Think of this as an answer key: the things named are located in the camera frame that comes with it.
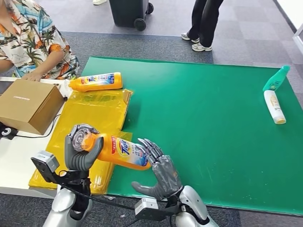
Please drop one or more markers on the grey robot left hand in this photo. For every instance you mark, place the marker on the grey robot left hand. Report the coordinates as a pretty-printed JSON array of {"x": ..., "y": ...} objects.
[{"x": 78, "y": 161}]

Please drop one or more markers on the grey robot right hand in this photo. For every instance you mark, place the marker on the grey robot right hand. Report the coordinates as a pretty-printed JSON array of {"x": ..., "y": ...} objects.
[{"x": 165, "y": 175}]

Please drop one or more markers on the orange detergent bottle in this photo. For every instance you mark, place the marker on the orange detergent bottle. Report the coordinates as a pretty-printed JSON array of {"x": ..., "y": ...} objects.
[
  {"x": 118, "y": 152},
  {"x": 99, "y": 81}
]

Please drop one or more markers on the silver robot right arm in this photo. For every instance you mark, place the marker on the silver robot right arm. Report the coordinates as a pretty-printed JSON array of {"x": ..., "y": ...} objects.
[{"x": 194, "y": 203}]

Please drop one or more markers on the white lotion bottle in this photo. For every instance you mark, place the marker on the white lotion bottle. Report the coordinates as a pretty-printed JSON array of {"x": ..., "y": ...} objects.
[{"x": 274, "y": 106}]

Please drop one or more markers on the green plastic bottle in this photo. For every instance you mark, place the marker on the green plastic bottle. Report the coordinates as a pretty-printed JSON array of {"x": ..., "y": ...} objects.
[{"x": 276, "y": 81}]

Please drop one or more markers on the yellow plastic wrapped flat box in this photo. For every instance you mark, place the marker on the yellow plastic wrapped flat box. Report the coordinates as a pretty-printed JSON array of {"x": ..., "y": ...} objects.
[{"x": 94, "y": 116}]

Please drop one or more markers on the green table mat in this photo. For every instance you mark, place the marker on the green table mat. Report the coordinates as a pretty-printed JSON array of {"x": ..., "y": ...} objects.
[{"x": 213, "y": 125}]

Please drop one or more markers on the brown cardboard box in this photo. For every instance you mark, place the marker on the brown cardboard box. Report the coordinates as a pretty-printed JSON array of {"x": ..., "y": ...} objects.
[{"x": 28, "y": 106}]

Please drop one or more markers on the black flat device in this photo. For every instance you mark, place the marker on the black flat device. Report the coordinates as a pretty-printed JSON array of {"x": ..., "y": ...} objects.
[{"x": 7, "y": 131}]

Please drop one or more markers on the black wheeled bin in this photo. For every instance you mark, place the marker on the black wheeled bin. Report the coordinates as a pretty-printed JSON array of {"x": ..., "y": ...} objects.
[{"x": 128, "y": 12}]

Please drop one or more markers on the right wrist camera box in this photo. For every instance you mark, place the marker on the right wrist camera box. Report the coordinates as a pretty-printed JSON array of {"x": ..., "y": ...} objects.
[{"x": 147, "y": 208}]

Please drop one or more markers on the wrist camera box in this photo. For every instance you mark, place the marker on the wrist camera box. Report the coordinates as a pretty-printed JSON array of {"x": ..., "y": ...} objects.
[
  {"x": 46, "y": 163},
  {"x": 147, "y": 208}
]

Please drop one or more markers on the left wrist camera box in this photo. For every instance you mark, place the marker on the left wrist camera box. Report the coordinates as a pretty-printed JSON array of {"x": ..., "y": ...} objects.
[{"x": 46, "y": 163}]

